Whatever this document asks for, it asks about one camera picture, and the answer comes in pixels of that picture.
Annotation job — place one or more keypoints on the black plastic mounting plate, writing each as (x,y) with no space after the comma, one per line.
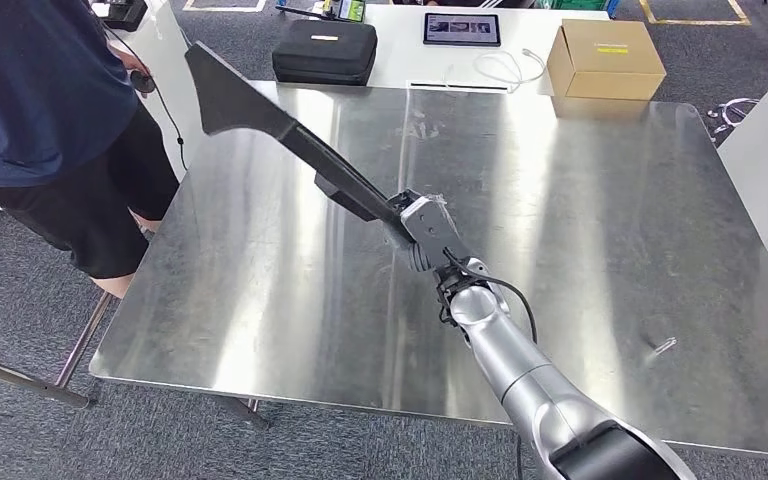
(238,106)

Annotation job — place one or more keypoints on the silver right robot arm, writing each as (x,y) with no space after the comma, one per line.
(523,371)

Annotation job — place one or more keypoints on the stainless steel workbench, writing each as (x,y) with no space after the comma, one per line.
(589,265)

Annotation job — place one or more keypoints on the black thin strip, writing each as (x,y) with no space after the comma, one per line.
(457,86)

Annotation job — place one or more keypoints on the black zip case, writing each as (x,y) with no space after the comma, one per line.
(324,53)

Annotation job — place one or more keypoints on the tablet with lit screen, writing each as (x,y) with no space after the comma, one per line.
(461,29)

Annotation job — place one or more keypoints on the phone with green screen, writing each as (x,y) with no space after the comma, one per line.
(352,10)

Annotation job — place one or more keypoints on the black tripod bar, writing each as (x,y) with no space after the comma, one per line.
(304,11)

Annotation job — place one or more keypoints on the brown cardboard box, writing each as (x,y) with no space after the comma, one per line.
(606,63)

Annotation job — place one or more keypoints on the black handheld controller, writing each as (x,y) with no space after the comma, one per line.
(143,81)

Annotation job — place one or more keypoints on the green plastic crate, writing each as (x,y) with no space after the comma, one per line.
(573,4)

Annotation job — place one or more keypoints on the black charger box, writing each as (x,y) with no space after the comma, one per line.
(122,13)

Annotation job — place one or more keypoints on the person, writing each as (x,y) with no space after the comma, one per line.
(33,99)

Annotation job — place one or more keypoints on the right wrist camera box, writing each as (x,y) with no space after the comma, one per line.
(432,228)

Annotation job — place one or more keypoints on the white pedestal cabinet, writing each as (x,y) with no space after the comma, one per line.
(159,60)

